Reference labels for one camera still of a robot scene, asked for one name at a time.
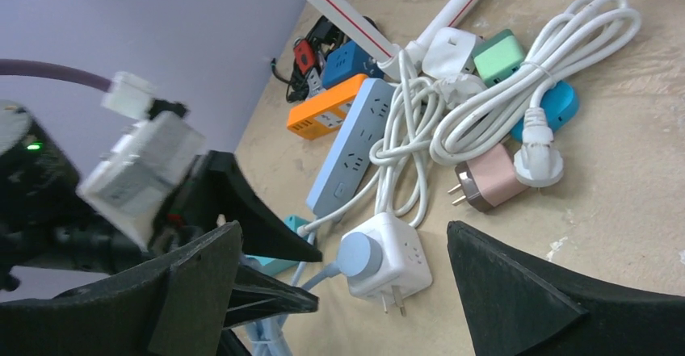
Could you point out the white angled plug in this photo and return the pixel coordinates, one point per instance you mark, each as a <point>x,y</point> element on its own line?
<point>538,163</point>

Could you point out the pink plug adapter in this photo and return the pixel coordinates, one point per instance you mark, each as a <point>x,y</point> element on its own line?
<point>487,181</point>

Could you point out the white cube socket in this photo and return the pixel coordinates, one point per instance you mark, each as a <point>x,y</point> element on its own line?
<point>404,270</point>

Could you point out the blue cube socket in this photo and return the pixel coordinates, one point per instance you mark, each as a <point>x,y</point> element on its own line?
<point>346,62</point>

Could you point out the silver adjustable wrench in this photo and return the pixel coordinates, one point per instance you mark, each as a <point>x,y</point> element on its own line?
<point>314,81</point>

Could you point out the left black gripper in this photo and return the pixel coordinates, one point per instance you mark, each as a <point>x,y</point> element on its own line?
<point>110,240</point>

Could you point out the light blue round plug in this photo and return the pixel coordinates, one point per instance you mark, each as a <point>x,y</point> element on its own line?
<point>359,256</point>

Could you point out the orange power strip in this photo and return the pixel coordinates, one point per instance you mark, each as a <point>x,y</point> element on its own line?
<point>325,112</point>

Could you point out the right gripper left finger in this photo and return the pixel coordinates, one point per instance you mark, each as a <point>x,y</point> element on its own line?
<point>175,304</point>

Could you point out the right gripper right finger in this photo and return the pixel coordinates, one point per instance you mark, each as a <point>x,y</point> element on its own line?
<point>518,304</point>

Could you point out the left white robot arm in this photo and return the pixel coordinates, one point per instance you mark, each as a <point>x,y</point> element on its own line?
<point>46,223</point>

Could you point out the white PVC pipe frame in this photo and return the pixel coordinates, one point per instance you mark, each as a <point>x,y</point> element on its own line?
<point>401,16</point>

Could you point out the white plug adapter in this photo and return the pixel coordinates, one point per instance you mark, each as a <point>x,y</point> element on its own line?
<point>450,52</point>

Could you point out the light blue power strip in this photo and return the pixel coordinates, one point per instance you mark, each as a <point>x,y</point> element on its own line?
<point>348,159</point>

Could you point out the green plug adapter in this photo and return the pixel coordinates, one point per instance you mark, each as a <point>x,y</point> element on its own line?
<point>498,57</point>

